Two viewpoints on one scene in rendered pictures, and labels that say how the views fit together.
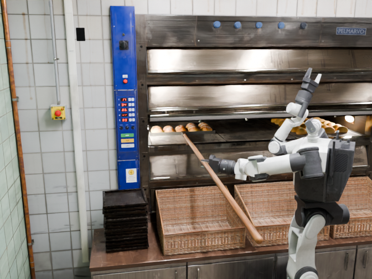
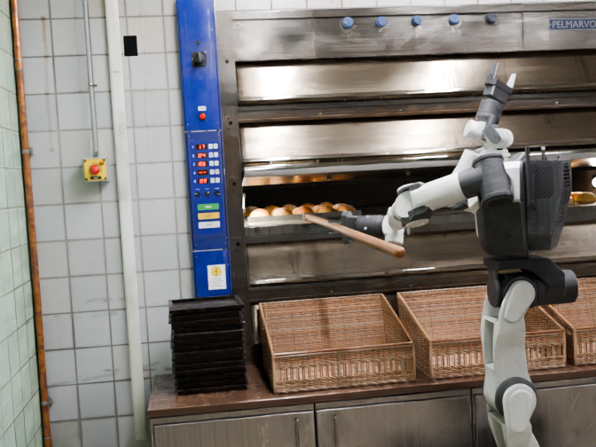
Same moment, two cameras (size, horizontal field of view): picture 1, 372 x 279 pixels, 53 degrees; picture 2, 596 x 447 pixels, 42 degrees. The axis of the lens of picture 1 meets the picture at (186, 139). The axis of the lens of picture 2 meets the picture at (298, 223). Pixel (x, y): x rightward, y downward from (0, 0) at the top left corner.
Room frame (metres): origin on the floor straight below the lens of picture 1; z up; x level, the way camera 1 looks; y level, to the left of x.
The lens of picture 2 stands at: (-0.65, -0.12, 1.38)
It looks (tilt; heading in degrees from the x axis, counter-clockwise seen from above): 3 degrees down; 3
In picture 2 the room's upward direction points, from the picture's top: 3 degrees counter-clockwise
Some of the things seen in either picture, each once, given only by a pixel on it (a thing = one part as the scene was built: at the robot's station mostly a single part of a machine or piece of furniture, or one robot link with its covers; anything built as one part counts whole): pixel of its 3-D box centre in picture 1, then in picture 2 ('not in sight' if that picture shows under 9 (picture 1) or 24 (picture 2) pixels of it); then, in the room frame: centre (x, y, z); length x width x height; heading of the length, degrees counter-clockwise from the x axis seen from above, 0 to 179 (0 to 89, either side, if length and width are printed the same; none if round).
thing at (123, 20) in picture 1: (125, 133); (207, 239); (3.55, 0.59, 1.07); 1.93 x 0.16 x 2.15; 10
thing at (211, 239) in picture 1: (197, 217); (333, 339); (2.46, -0.08, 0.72); 0.56 x 0.49 x 0.28; 101
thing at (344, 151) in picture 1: (322, 166); (521, 201); (1.93, -0.73, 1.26); 0.34 x 0.30 x 0.36; 155
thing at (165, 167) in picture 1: (263, 161); (446, 250); (2.83, -0.61, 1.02); 1.79 x 0.11 x 0.19; 100
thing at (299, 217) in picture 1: (322, 210); (531, 280); (1.96, -0.76, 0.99); 0.28 x 0.13 x 0.18; 100
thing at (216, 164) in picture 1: (219, 165); (358, 227); (2.18, -0.20, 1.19); 0.12 x 0.10 x 0.13; 65
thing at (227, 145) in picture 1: (263, 143); (443, 218); (2.85, -0.61, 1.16); 1.80 x 0.06 x 0.04; 100
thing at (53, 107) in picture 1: (58, 112); (96, 169); (2.52, 0.86, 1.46); 0.10 x 0.07 x 0.10; 100
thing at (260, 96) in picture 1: (267, 94); (442, 134); (2.83, -0.61, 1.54); 1.79 x 0.11 x 0.19; 100
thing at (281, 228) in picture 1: (278, 211); (476, 327); (2.56, -0.68, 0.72); 0.56 x 0.49 x 0.28; 100
